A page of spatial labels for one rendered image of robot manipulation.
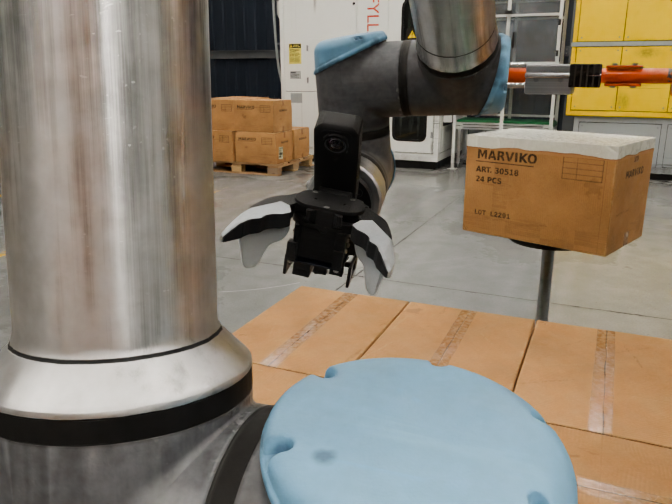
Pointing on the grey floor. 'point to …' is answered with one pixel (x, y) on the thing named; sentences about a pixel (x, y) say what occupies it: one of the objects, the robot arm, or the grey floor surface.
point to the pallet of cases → (257, 136)
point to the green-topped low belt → (491, 129)
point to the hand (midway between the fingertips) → (304, 250)
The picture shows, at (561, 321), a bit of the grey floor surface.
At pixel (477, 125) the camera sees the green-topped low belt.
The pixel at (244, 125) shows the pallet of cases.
